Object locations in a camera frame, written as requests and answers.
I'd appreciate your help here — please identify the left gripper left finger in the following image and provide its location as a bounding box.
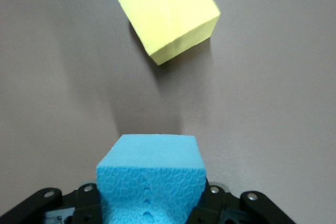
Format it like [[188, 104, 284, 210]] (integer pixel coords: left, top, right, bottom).
[[0, 182, 104, 224]]

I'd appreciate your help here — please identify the yellow foam cube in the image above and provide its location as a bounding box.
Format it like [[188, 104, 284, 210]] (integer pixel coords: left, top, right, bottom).
[[107, 0, 221, 66]]

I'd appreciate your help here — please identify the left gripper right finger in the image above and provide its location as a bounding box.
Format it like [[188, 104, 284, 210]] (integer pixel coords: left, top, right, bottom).
[[187, 182, 295, 224]]

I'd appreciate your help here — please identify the blue foam cube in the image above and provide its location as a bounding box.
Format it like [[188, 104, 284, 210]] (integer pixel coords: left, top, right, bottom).
[[96, 134, 207, 224]]

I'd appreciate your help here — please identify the brown paper table cover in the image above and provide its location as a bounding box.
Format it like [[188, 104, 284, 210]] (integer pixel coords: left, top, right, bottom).
[[0, 0, 336, 224]]

